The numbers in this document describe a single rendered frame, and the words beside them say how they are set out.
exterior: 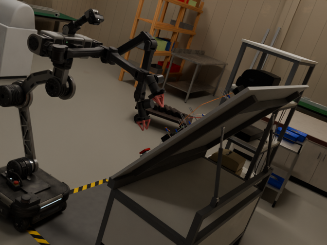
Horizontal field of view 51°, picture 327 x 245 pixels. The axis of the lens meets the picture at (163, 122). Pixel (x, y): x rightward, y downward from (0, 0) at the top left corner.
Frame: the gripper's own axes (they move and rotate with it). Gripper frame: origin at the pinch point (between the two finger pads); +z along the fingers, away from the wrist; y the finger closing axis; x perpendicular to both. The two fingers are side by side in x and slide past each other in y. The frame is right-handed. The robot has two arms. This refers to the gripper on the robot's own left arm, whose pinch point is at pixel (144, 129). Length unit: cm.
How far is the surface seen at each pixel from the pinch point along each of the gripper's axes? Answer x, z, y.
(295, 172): -46, 128, 332
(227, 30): 144, -164, 718
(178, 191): -27, 44, -13
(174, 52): 215, -113, 515
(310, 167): -69, 121, 332
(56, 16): 506, -260, 465
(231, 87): -45, -19, 75
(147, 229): -26, 52, -54
